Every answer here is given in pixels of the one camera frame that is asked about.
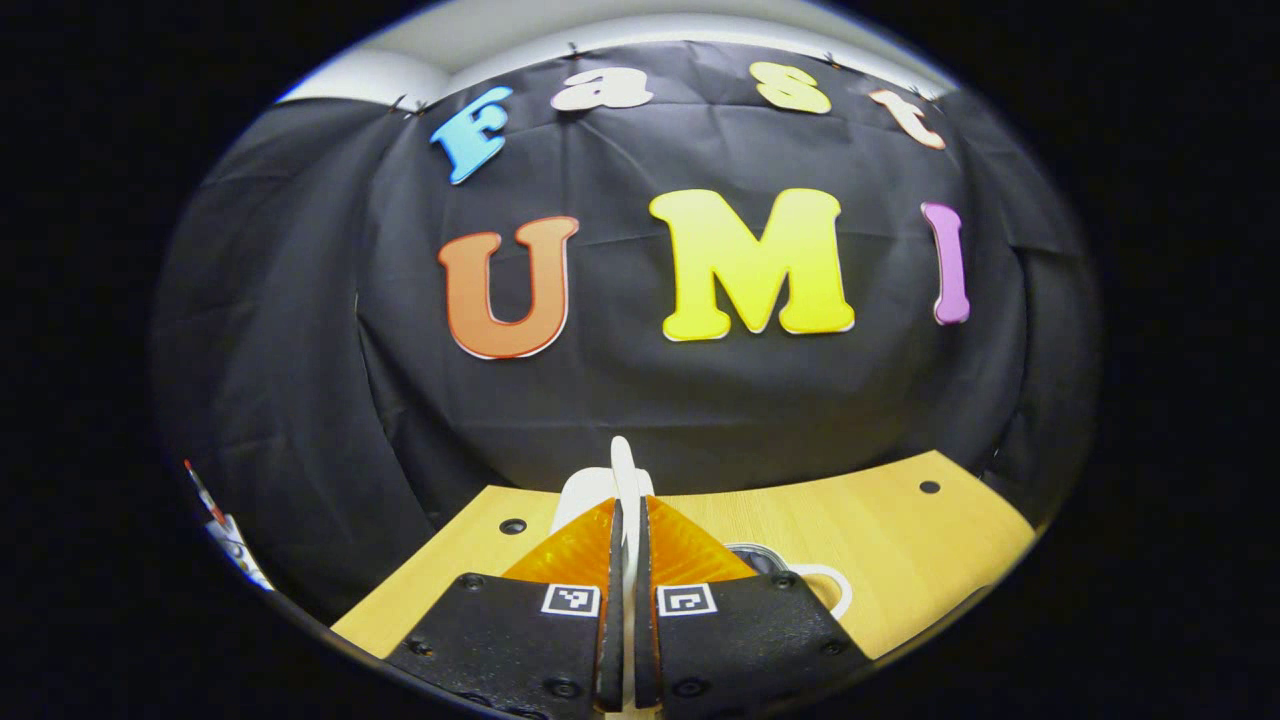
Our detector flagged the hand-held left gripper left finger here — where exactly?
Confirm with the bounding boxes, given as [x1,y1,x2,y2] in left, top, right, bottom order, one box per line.
[385,497,626,720]

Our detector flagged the white round container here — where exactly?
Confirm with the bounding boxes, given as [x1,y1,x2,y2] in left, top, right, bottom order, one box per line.
[728,543,854,621]

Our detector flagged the white desk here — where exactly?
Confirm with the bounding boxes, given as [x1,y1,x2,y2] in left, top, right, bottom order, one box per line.
[205,515,273,591]

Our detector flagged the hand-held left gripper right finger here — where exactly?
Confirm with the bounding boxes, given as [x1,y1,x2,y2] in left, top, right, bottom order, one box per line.
[634,495,873,720]

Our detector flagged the black backdrop cloth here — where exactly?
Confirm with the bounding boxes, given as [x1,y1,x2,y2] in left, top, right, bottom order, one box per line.
[150,40,1101,626]

